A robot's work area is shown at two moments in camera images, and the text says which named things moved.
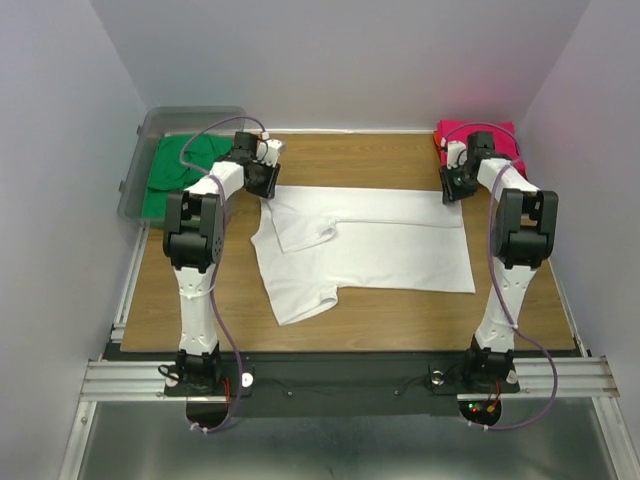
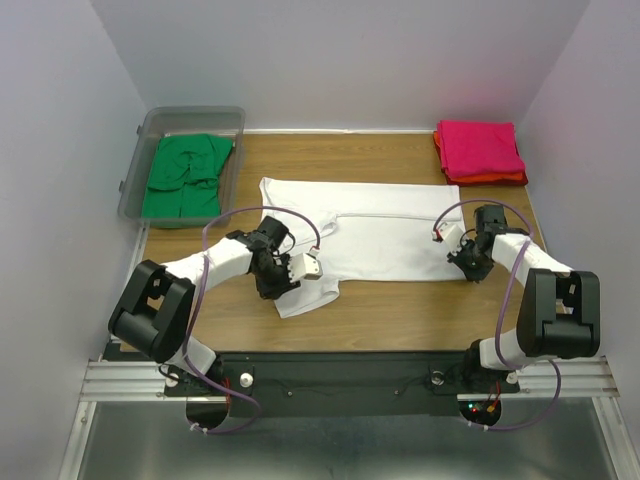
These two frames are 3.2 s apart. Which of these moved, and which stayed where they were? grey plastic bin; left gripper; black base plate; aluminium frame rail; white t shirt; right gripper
Moved: right gripper; left gripper
Stayed: white t shirt; black base plate; grey plastic bin; aluminium frame rail
